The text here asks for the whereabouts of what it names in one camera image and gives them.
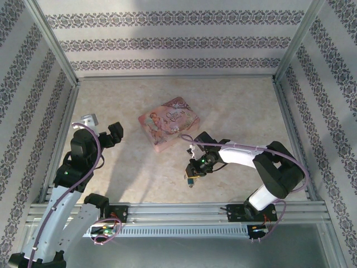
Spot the grey slotted cable duct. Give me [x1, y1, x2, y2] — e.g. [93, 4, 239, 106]
[83, 225, 249, 236]

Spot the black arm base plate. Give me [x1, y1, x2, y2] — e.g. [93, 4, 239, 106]
[105, 205, 129, 224]
[226, 204, 277, 223]

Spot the aluminium frame post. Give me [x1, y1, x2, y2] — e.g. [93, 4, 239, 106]
[272, 0, 327, 83]
[26, 0, 80, 86]

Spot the aluminium table edge rail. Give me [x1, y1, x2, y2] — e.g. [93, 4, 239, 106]
[76, 75, 277, 82]

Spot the grey sheet metal tray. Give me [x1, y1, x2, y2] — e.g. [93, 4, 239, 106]
[21, 223, 340, 268]

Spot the small controller circuit board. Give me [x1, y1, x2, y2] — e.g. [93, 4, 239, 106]
[90, 226, 115, 237]
[249, 224, 269, 241]

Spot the aluminium side rail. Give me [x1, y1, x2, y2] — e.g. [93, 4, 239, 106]
[272, 79, 319, 202]
[38, 82, 81, 204]

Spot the pink illustrated tin box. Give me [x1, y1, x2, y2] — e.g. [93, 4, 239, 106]
[138, 96, 202, 154]

